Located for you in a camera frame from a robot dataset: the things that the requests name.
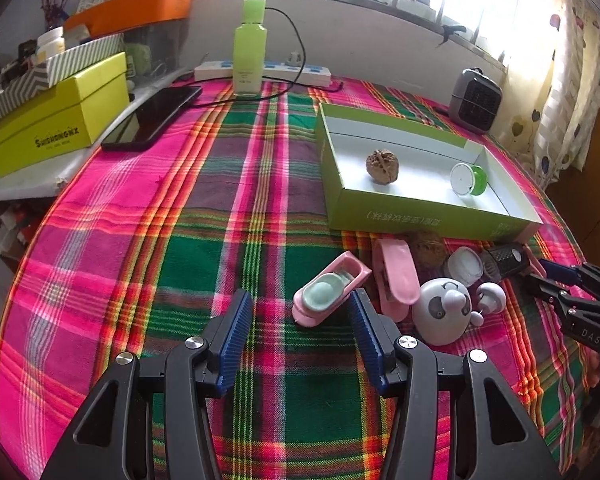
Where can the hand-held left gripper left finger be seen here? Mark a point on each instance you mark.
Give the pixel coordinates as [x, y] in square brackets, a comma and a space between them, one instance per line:
[235, 340]

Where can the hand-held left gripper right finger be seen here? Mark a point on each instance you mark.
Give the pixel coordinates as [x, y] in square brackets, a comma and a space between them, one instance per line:
[365, 340]

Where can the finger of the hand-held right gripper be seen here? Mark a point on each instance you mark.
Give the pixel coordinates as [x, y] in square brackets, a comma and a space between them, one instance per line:
[547, 285]
[562, 271]

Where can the white mushroom-shaped knob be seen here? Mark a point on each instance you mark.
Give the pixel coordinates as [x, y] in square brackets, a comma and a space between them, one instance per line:
[491, 300]

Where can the pink clip with teal pad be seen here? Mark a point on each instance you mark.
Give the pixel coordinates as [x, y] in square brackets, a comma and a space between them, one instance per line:
[330, 290]

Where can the white panda toy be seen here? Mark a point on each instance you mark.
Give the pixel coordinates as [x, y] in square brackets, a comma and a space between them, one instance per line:
[440, 315]

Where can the white round cap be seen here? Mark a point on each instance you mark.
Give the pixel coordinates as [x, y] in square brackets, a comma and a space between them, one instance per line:
[466, 266]

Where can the brown walnut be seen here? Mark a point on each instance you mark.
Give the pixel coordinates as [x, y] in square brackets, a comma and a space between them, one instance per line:
[381, 162]
[426, 247]

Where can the green cardboard box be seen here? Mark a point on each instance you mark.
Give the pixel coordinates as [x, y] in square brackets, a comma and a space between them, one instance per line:
[405, 215]

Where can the green and white spool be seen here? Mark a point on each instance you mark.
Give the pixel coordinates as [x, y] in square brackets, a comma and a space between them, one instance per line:
[467, 180]

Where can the heart print curtain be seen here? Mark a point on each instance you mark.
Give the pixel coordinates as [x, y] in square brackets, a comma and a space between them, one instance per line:
[570, 85]

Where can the grey small heater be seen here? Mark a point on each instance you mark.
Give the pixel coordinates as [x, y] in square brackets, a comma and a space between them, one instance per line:
[475, 100]

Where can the black smartphone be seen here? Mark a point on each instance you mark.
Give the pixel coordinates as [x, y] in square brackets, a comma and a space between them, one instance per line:
[150, 115]

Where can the white power strip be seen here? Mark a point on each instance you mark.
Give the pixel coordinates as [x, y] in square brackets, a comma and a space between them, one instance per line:
[215, 67]

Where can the yellow-green shoe box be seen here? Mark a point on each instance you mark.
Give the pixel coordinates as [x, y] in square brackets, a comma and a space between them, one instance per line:
[45, 125]

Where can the white plug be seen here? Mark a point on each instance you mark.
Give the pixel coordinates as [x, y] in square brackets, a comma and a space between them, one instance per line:
[294, 56]

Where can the green lotion bottle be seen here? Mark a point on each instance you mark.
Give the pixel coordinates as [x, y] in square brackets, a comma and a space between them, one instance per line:
[250, 45]

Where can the green fuzzy ball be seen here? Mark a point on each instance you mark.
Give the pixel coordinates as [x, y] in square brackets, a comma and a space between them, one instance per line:
[139, 55]

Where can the clear plastic tank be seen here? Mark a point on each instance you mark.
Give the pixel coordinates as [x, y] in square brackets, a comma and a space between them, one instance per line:
[147, 47]

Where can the grey chevron striped box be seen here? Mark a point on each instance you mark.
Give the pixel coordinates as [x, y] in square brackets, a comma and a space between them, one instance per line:
[65, 65]

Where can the orange plastic lid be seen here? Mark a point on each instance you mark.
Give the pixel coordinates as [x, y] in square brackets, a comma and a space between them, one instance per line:
[140, 7]

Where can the small white jar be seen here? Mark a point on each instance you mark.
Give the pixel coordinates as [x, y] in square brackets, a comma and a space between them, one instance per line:
[50, 42]

